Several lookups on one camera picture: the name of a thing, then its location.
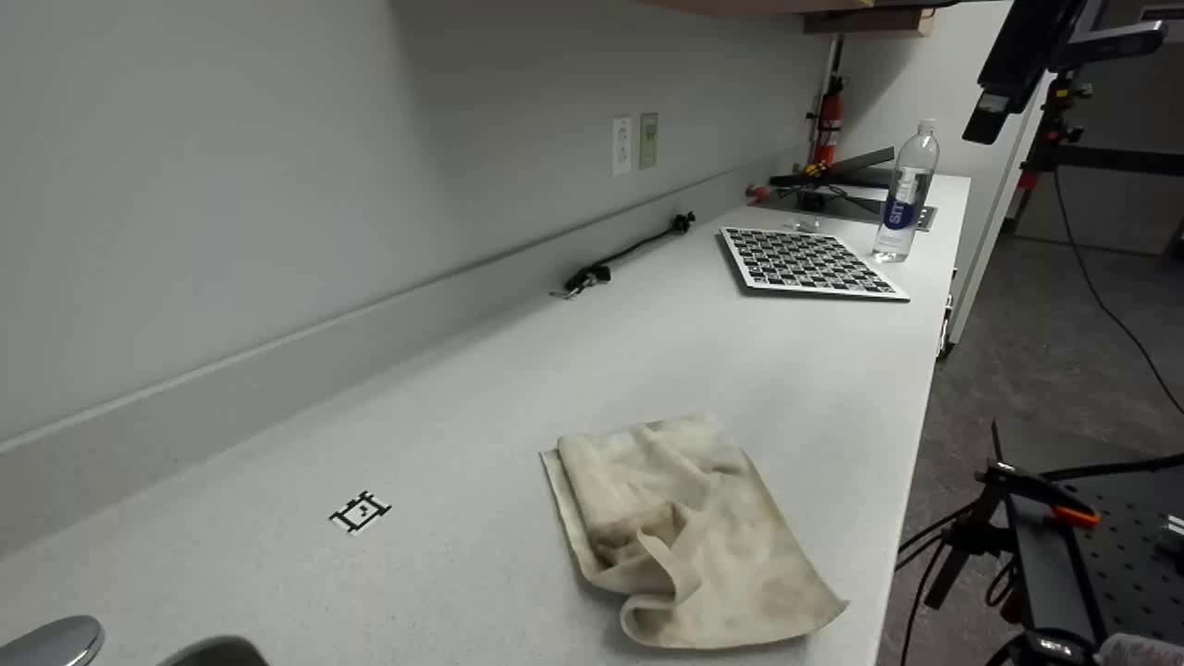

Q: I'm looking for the black tripod with red joints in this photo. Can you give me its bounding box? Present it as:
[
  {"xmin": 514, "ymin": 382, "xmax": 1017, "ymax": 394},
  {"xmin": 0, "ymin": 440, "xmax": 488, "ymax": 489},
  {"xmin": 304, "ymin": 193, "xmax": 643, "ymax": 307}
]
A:
[{"xmin": 1001, "ymin": 68, "xmax": 1184, "ymax": 264}]

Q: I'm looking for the black folded tripod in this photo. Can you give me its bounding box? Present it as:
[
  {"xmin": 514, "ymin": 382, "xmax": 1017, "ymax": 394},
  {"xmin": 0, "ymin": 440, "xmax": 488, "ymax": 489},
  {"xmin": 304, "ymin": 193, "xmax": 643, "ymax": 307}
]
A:
[{"xmin": 743, "ymin": 144, "xmax": 934, "ymax": 233}]

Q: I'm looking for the beige wall switch plate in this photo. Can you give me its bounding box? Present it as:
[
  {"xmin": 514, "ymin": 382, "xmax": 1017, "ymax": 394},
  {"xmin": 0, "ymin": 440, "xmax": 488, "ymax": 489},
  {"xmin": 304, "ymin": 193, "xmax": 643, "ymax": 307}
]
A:
[{"xmin": 637, "ymin": 112, "xmax": 661, "ymax": 175}]

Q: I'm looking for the black rod with connector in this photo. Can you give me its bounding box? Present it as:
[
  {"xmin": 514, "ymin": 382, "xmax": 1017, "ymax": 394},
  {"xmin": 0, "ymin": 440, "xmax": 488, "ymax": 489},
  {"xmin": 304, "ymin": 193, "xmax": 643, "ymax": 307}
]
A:
[{"xmin": 557, "ymin": 212, "xmax": 699, "ymax": 301}]

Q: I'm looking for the red and black clamp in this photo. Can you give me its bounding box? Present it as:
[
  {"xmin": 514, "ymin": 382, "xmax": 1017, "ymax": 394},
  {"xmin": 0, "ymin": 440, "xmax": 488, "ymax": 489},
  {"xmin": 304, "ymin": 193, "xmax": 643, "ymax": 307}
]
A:
[{"xmin": 806, "ymin": 32, "xmax": 852, "ymax": 179}]

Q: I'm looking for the chrome sink faucet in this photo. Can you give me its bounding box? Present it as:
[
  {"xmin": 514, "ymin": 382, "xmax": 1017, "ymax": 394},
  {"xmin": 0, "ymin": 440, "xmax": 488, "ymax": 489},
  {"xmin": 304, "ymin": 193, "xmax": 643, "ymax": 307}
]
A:
[{"xmin": 0, "ymin": 612, "xmax": 107, "ymax": 666}]

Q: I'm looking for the black camera on tripod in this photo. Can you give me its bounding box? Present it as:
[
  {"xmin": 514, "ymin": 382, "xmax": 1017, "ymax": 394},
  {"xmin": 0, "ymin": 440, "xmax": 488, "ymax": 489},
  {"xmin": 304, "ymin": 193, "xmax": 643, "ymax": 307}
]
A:
[{"xmin": 1060, "ymin": 16, "xmax": 1170, "ymax": 75}]

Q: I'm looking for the clear plastic water bottle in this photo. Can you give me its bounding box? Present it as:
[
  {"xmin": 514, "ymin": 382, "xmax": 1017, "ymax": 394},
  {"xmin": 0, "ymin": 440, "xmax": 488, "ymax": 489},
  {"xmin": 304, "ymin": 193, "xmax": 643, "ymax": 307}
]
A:
[{"xmin": 870, "ymin": 119, "xmax": 944, "ymax": 268}]

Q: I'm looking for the thin black floor cable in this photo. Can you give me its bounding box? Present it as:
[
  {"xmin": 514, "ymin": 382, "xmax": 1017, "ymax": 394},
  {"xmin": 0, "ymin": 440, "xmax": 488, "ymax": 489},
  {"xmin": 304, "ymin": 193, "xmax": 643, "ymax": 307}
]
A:
[{"xmin": 1050, "ymin": 170, "xmax": 1184, "ymax": 419}]

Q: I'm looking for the black stand with orange clamp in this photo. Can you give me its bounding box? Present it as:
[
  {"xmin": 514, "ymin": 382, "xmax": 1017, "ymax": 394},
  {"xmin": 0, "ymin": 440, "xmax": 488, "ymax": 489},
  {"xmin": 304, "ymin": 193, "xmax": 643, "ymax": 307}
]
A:
[{"xmin": 896, "ymin": 419, "xmax": 1107, "ymax": 622}]

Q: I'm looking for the cream stained cloth towel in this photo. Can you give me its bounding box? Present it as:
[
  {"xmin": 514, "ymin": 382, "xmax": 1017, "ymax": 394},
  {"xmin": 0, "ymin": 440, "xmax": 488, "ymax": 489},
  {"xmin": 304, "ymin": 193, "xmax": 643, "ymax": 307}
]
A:
[{"xmin": 537, "ymin": 415, "xmax": 852, "ymax": 654}]

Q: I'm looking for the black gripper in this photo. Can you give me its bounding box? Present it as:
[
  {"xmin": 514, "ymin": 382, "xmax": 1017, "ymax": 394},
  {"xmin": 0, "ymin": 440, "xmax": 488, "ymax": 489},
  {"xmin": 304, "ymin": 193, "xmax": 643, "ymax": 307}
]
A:
[{"xmin": 959, "ymin": 0, "xmax": 1090, "ymax": 148}]

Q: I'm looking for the black perforated breadboard table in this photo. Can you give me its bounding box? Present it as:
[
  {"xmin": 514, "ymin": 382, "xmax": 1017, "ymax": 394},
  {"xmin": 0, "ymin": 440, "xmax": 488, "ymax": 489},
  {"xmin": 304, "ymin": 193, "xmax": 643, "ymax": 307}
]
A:
[{"xmin": 1010, "ymin": 463, "xmax": 1184, "ymax": 646}]

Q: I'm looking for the dark grey faucet handle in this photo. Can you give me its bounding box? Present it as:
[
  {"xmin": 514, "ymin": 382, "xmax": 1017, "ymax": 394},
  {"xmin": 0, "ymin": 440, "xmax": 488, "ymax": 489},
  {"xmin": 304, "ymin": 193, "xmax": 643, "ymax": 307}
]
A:
[{"xmin": 156, "ymin": 632, "xmax": 272, "ymax": 666}]

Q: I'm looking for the checkerboard calibration board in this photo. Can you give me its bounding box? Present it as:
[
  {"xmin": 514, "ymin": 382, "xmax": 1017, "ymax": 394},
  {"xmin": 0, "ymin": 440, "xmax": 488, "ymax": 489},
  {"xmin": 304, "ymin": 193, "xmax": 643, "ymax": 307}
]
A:
[{"xmin": 712, "ymin": 221, "xmax": 915, "ymax": 307}]

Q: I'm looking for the white wall outlet plate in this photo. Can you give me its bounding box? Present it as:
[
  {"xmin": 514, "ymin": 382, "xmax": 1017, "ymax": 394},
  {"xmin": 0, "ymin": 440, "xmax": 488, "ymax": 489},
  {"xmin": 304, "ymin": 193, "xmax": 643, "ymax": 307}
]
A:
[{"xmin": 609, "ymin": 114, "xmax": 637, "ymax": 179}]

